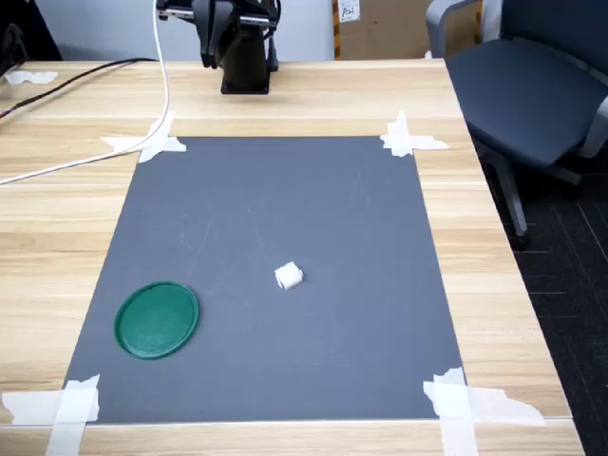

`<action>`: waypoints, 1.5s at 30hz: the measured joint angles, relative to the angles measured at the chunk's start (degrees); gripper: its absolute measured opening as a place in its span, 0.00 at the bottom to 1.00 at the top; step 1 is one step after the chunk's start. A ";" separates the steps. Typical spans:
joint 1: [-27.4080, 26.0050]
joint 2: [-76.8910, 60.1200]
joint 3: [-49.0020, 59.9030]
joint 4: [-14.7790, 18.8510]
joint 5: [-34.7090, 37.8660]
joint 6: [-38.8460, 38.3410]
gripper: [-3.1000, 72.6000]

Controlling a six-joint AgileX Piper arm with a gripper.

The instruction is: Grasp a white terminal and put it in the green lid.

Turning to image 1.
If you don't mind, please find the small white plastic terminal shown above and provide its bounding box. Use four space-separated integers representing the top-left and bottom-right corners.
274 260 305 293

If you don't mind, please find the round green lid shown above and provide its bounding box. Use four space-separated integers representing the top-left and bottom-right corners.
113 279 200 361

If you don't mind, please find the white tape strip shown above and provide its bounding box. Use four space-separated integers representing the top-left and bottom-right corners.
386 109 414 159
137 111 176 165
379 133 450 151
4 70 60 87
422 381 547 428
432 365 480 456
99 134 189 156
46 373 102 456
0 388 100 427

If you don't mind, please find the brown cardboard box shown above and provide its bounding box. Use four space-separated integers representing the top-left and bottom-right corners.
332 0 485 62

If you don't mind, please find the dark object behind table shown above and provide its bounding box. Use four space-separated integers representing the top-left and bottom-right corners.
0 0 64 80

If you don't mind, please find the dark grey mat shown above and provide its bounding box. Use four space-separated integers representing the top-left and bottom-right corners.
63 136 467 425

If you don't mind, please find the grey office chair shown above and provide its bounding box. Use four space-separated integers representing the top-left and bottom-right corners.
425 0 608 252

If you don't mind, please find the white cable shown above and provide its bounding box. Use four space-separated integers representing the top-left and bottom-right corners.
0 0 173 187

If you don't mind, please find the black cable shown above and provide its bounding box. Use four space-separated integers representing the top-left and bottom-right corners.
0 57 159 120

